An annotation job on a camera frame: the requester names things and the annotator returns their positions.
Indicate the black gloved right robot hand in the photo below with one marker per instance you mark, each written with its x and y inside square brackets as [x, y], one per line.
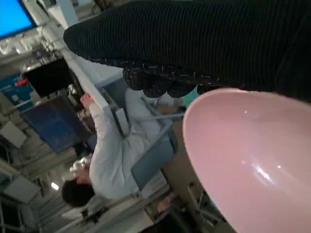
[194, 41]

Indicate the pink bowl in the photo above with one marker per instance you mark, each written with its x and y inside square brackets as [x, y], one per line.
[255, 150]

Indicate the white desk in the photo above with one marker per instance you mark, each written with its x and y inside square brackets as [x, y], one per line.
[87, 77]

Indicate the seated person in white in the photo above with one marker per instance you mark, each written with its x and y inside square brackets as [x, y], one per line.
[109, 155]

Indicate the black monitor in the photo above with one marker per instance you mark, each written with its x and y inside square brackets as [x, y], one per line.
[48, 77]

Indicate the blue board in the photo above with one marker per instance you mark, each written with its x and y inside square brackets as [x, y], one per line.
[56, 121]

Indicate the blue monitor screen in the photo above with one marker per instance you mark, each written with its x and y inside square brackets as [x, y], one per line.
[12, 17]

